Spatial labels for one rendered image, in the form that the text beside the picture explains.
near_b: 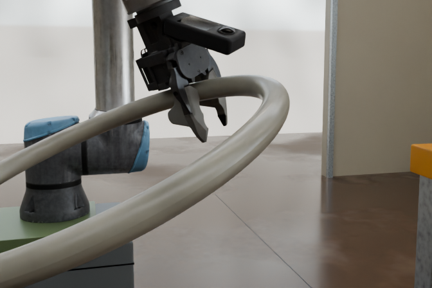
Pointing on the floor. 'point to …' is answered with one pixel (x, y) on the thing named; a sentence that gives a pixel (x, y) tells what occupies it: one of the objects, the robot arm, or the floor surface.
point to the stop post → (425, 193)
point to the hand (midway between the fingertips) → (216, 125)
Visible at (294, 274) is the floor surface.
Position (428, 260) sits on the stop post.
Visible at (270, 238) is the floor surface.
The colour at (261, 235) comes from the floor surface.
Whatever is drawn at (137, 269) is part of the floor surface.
